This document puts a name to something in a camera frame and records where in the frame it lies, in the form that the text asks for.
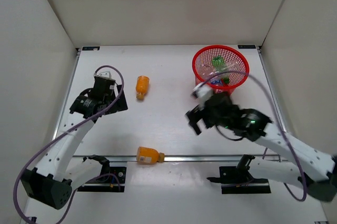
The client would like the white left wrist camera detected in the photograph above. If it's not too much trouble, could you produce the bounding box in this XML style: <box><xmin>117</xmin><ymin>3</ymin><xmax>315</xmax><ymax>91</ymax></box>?
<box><xmin>94</xmin><ymin>70</ymin><xmax>113</xmax><ymax>80</ymax></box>

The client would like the orange juice bottle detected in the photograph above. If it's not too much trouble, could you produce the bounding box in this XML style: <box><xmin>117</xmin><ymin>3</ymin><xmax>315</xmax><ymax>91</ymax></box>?
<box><xmin>136</xmin><ymin>147</ymin><xmax>165</xmax><ymax>165</ymax></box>
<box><xmin>135</xmin><ymin>76</ymin><xmax>150</xmax><ymax>100</ymax></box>

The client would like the dark label sticker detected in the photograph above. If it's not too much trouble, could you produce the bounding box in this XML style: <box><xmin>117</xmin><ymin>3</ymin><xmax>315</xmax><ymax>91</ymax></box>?
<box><xmin>237</xmin><ymin>45</ymin><xmax>256</xmax><ymax>49</ymax></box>
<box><xmin>82</xmin><ymin>46</ymin><xmax>100</xmax><ymax>51</ymax></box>

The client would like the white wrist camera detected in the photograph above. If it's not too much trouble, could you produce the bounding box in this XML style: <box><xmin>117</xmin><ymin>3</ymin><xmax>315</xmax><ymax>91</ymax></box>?
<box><xmin>191</xmin><ymin>83</ymin><xmax>214</xmax><ymax>108</ymax></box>
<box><xmin>94</xmin><ymin>70</ymin><xmax>113</xmax><ymax>80</ymax></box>

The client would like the dark label sticker right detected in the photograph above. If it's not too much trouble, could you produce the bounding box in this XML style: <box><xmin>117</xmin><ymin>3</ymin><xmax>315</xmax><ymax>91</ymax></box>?
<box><xmin>237</xmin><ymin>45</ymin><xmax>256</xmax><ymax>49</ymax></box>

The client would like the green plastic soda bottle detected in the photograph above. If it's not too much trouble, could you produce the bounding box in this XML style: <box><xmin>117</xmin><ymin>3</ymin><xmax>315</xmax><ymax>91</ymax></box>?
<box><xmin>211</xmin><ymin>56</ymin><xmax>230</xmax><ymax>86</ymax></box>

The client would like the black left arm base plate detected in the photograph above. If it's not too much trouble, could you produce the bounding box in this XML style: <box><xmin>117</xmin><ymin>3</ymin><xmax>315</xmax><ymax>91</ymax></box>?
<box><xmin>77</xmin><ymin>162</ymin><xmax>127</xmax><ymax>193</ymax></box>

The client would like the large clear plastic bottle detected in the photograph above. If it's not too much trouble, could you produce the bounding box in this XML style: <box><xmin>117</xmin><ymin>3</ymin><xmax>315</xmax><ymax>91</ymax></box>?
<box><xmin>200</xmin><ymin>60</ymin><xmax>240</xmax><ymax>78</ymax></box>

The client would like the red mesh plastic bin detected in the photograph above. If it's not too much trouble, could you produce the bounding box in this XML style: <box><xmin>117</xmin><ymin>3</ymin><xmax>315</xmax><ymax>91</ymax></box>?
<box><xmin>192</xmin><ymin>45</ymin><xmax>250</xmax><ymax>94</ymax></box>

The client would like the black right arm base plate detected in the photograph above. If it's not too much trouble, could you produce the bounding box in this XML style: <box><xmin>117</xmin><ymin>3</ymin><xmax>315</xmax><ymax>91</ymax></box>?
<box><xmin>207</xmin><ymin>155</ymin><xmax>271</xmax><ymax>195</ymax></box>

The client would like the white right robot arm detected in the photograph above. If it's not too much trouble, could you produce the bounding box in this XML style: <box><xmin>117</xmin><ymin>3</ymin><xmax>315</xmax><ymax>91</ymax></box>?
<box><xmin>186</xmin><ymin>90</ymin><xmax>336</xmax><ymax>202</ymax></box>

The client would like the dark label sticker left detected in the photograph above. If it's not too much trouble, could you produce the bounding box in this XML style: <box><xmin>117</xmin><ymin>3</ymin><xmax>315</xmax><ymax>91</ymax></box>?
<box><xmin>82</xmin><ymin>46</ymin><xmax>100</xmax><ymax>51</ymax></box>

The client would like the aluminium table left rail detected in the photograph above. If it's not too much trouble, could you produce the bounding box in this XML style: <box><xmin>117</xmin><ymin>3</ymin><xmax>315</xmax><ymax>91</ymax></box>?
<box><xmin>51</xmin><ymin>47</ymin><xmax>82</xmax><ymax>141</ymax></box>

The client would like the blue label water bottle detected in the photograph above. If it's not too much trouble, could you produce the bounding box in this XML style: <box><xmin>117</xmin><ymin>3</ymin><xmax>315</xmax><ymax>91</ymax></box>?
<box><xmin>210</xmin><ymin>77</ymin><xmax>224</xmax><ymax>86</ymax></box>

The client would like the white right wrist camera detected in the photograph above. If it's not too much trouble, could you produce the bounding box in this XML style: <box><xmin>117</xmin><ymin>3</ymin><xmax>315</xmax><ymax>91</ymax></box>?
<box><xmin>191</xmin><ymin>83</ymin><xmax>214</xmax><ymax>108</ymax></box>

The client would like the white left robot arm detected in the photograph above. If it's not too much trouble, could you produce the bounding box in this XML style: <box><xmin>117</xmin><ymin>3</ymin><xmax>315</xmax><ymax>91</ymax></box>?
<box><xmin>21</xmin><ymin>75</ymin><xmax>128</xmax><ymax>210</ymax></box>

